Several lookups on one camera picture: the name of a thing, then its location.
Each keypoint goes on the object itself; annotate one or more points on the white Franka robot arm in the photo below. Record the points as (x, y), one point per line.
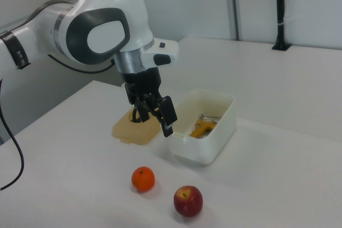
(107, 3)

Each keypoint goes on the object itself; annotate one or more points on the yellow metal tool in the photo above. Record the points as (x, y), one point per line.
(199, 130)

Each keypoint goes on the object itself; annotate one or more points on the beige container lid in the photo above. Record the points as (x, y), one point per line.
(139, 134)

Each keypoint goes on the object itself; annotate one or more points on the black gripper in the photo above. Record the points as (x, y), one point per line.
(143, 82)

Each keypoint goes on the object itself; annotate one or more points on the grey partition post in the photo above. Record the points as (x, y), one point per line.
(235, 3)

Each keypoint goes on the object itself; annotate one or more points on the orange toy fruit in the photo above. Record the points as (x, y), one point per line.
(143, 179)

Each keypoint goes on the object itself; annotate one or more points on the black clamped stand pole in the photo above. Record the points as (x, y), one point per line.
(280, 11)

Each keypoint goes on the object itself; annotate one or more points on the white plastic container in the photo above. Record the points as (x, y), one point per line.
(213, 142)

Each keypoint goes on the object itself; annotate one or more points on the red toy apple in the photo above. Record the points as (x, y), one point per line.
(188, 201)

